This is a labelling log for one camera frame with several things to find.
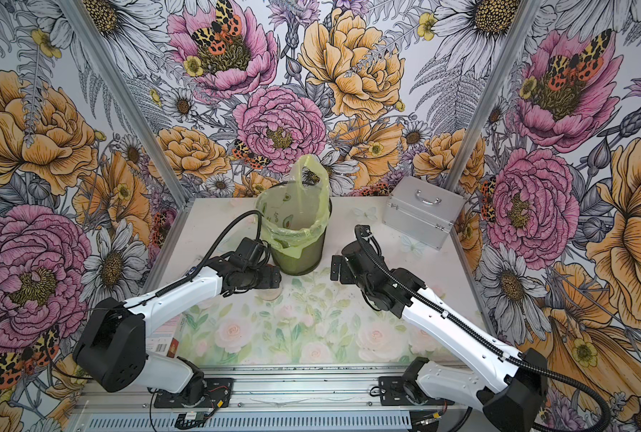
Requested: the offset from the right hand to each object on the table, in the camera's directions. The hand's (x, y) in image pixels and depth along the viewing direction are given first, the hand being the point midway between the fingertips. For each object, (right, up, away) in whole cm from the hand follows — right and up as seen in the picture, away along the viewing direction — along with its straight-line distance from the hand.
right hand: (348, 267), depth 76 cm
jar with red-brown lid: (-25, -11, +15) cm, 31 cm away
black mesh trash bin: (-12, 0, +16) cm, 20 cm away
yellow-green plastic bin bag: (-18, +16, +23) cm, 33 cm away
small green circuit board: (-42, -40, -3) cm, 58 cm away
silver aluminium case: (+28, +17, +23) cm, 40 cm away
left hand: (-26, -8, +11) cm, 29 cm away
